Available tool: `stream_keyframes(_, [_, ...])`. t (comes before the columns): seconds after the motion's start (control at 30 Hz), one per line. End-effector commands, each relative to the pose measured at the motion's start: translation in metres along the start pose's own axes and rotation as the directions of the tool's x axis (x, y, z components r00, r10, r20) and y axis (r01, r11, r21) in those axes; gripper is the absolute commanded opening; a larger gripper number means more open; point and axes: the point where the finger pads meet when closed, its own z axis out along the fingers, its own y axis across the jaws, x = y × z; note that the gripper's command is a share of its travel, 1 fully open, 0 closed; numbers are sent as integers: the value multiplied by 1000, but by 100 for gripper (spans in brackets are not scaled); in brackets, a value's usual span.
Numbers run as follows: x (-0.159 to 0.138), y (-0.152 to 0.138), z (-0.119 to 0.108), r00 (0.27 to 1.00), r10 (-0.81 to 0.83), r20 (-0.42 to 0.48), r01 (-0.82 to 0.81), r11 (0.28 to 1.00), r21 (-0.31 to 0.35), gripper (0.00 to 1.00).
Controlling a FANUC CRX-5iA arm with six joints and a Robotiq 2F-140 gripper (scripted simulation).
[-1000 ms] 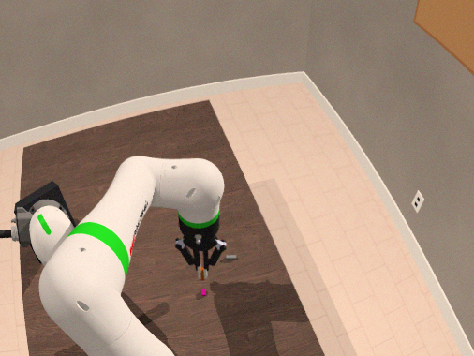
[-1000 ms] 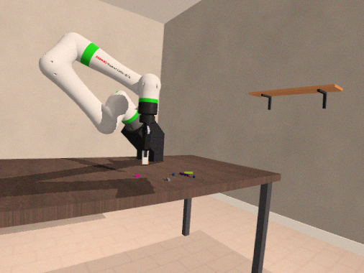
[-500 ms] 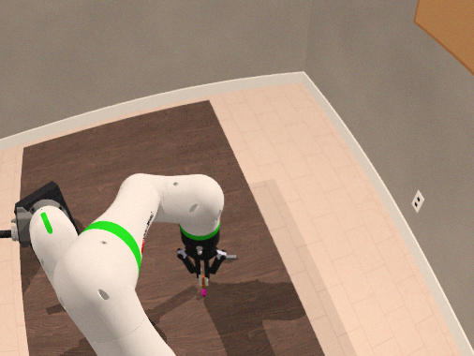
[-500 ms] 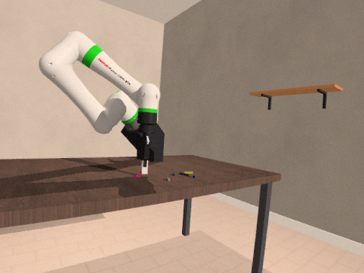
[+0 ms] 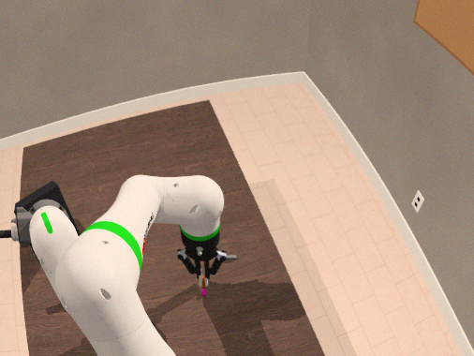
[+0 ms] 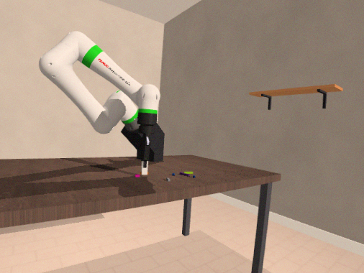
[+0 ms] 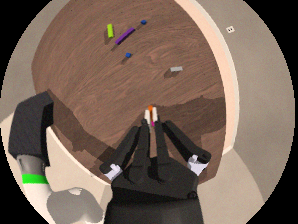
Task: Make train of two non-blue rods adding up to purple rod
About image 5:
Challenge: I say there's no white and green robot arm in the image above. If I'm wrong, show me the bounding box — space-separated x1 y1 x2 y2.
0 175 224 356

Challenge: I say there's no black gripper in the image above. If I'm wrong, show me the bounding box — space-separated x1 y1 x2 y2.
177 248 226 287

